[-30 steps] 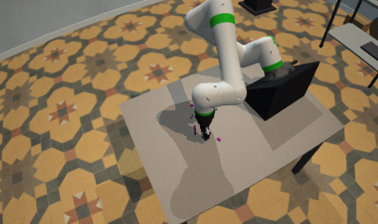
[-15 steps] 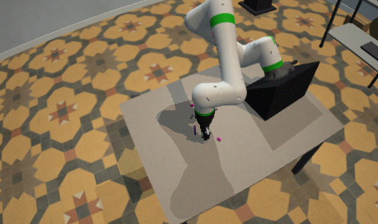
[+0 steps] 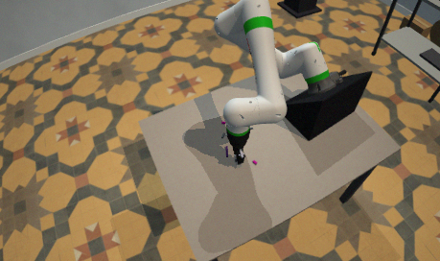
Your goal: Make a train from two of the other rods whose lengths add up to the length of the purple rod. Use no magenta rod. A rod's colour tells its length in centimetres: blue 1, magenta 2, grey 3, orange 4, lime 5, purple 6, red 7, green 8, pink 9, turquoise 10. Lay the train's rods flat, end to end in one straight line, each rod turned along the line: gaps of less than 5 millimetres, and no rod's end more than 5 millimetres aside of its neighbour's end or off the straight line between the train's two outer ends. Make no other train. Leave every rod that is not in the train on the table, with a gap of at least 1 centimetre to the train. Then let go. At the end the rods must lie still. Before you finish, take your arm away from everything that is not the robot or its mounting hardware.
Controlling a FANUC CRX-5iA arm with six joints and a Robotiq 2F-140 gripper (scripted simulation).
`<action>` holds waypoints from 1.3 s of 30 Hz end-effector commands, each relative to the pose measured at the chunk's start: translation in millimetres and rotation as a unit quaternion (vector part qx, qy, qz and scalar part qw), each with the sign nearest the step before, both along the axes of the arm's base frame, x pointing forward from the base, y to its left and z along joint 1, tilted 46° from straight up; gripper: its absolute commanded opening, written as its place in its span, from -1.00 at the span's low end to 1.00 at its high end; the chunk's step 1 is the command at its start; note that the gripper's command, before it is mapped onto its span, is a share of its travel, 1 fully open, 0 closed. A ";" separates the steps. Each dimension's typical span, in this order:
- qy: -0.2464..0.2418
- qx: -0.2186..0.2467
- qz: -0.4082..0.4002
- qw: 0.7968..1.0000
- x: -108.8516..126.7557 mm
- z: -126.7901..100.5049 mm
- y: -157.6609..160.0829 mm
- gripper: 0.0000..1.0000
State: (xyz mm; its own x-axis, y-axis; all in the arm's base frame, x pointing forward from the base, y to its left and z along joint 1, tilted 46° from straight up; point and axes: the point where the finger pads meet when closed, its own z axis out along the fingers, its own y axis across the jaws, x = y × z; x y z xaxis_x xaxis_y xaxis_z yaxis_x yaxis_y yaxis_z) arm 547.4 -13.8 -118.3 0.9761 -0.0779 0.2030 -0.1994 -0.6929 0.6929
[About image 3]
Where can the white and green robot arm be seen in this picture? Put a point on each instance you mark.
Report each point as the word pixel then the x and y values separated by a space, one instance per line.
pixel 250 21

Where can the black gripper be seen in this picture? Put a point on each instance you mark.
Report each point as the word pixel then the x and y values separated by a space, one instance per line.
pixel 238 150

